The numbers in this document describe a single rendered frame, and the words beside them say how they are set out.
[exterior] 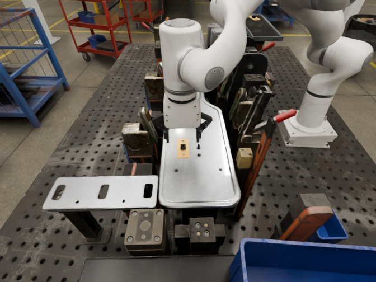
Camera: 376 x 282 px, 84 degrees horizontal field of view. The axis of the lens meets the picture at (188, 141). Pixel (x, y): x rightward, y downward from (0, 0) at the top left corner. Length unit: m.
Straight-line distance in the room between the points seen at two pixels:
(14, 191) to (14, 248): 1.25
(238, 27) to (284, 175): 0.77
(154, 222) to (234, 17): 0.44
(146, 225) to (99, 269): 0.12
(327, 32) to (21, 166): 2.37
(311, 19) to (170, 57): 0.53
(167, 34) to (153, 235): 0.39
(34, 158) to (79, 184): 1.78
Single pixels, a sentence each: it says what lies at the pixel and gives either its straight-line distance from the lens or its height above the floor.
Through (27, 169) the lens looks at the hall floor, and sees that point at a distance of 2.35.
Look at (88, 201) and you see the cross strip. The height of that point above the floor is 1.00.
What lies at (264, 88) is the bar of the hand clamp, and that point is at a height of 1.21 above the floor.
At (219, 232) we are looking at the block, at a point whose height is 1.00.
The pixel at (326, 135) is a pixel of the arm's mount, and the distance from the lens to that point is 1.23.
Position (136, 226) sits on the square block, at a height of 1.06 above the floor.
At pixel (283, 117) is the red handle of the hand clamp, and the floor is 1.13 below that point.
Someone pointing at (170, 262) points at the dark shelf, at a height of 1.03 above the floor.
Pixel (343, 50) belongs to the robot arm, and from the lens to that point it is 1.04.
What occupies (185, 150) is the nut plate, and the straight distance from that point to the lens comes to 0.66.
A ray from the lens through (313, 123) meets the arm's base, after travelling 1.21.
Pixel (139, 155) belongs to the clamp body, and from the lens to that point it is 0.76.
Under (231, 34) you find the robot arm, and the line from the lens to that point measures 0.43.
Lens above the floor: 1.49
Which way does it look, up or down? 45 degrees down
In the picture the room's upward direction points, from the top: straight up
